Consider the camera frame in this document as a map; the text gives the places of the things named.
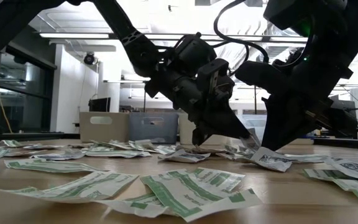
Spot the clear plastic bin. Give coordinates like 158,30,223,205
237,114,265,139

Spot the black station frame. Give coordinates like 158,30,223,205
103,79,155,114

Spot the white packet red print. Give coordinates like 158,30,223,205
3,149,48,158

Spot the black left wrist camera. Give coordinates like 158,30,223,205
196,58,236,97

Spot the dark grey plastic bin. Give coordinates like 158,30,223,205
128,112,179,144

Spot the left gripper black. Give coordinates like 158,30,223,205
144,32,252,147

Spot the black computer monitor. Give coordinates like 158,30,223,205
88,96,112,113

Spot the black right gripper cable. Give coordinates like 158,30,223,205
213,0,270,63

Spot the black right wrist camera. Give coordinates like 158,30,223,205
234,60,291,96

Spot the ceiling light strip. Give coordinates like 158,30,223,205
270,36,309,43
39,32,110,40

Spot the black wall camera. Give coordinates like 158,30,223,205
83,52,96,66

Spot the light grey plastic bin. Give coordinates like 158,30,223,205
79,111,130,143

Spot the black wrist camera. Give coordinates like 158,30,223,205
196,58,236,97
234,60,291,96

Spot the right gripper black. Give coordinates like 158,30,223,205
260,49,358,152

